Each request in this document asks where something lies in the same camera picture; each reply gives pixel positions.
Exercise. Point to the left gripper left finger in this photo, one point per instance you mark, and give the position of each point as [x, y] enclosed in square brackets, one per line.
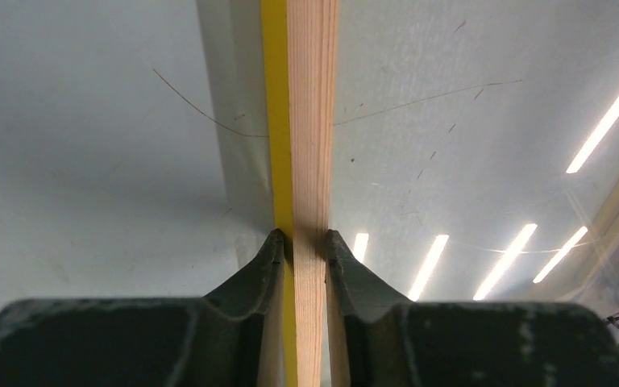
[228, 337]

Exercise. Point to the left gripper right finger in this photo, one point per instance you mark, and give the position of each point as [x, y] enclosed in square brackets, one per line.
[378, 337]

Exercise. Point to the yellow wooden picture frame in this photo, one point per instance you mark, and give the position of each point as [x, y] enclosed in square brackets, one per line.
[467, 151]

